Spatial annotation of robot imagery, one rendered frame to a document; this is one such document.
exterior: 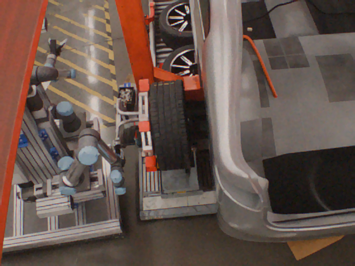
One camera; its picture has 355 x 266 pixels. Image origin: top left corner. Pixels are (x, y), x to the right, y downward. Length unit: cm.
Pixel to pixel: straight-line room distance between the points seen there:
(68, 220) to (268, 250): 169
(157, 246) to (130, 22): 182
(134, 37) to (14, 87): 260
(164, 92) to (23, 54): 235
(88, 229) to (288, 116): 182
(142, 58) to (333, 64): 147
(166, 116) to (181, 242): 123
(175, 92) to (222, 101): 80
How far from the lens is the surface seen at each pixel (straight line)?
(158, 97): 295
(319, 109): 315
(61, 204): 318
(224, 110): 219
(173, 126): 288
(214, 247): 363
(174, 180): 367
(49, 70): 300
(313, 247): 370
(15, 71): 65
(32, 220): 384
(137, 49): 327
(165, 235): 370
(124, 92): 386
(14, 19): 75
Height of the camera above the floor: 340
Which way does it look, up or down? 54 degrees down
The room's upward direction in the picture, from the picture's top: 9 degrees counter-clockwise
